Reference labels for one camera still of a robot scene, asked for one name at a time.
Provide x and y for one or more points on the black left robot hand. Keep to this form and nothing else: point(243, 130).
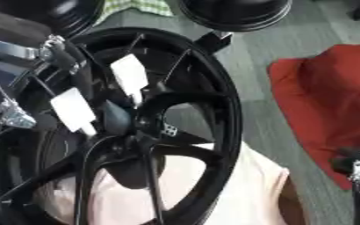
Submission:
point(65, 60)

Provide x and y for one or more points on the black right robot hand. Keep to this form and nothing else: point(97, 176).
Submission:
point(353, 159)

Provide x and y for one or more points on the white pin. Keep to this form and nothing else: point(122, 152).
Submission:
point(72, 110)
point(130, 73)

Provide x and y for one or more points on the black spoked wheel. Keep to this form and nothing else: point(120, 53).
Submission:
point(225, 96)

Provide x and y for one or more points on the black wheel stand bracket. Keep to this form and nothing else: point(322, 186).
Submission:
point(215, 41)

